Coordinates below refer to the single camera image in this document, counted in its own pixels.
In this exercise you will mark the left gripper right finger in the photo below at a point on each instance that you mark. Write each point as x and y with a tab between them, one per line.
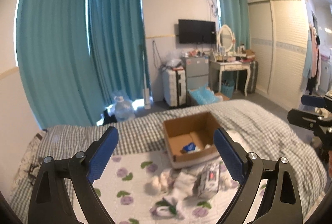
281	200

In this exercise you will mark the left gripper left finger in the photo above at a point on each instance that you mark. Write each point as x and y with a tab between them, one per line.
50	201

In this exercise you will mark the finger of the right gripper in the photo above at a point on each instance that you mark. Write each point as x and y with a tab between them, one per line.
313	100
310	121

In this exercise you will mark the floral large tissue pack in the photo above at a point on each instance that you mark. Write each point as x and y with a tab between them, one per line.
209	182

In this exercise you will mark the blue Vinda tissue pack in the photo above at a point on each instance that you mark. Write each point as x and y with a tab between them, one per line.
189	148

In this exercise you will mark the white fluffy soft bundle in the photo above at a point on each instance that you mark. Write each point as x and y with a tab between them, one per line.
204	148

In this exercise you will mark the hanging clothes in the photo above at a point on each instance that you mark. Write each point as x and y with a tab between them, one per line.
312	65

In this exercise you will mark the black white cartoon pillow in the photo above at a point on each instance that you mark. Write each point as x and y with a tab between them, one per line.
30	163

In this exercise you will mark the grey checked bed sheet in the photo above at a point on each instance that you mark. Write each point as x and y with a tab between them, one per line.
141	153

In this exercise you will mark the dark striped suitcase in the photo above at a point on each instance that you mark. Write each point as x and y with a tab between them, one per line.
253	77

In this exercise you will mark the cream sliding wardrobe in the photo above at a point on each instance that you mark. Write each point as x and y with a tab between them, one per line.
278	36

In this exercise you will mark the white floral quilted blanket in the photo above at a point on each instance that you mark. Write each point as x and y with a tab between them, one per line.
144	188

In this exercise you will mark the teal woven basket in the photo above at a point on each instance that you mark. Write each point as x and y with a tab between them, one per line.
227	88

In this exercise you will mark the white dressing table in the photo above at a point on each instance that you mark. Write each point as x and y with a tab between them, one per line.
233	66

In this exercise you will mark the white oval vanity mirror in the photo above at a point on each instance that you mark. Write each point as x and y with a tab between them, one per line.
225	39

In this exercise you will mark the blue bubble wrap bag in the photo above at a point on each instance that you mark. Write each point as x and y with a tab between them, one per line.
204	96

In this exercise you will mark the brown cardboard box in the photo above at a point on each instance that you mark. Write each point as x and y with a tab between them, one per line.
199	129

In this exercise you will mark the clear water jug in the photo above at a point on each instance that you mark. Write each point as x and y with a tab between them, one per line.
123	108

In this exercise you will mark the grey mini fridge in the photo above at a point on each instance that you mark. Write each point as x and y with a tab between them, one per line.
197	72

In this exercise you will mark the teal curtain right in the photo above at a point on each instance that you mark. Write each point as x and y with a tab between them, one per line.
235	14

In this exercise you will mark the teal curtain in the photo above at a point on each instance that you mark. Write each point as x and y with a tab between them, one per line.
56	69
118	47
235	14

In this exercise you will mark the white suitcase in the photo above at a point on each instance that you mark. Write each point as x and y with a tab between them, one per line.
174	87

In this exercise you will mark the teal curtain left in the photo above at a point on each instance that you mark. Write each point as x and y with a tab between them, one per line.
56	69

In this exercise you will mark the teal curtain middle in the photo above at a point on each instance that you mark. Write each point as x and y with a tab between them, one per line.
118	47

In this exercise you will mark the black wall television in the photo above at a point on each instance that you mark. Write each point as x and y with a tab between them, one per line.
196	32

